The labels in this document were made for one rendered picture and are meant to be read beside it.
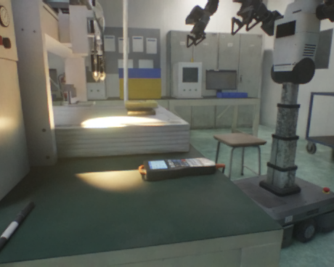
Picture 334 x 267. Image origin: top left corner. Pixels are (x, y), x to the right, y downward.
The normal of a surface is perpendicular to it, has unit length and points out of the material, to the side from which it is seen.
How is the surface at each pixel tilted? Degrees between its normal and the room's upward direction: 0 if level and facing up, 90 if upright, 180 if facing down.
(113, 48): 90
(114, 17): 90
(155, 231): 0
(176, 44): 90
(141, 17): 90
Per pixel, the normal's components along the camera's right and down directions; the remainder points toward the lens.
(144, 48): 0.18, 0.21
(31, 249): 0.00, -0.98
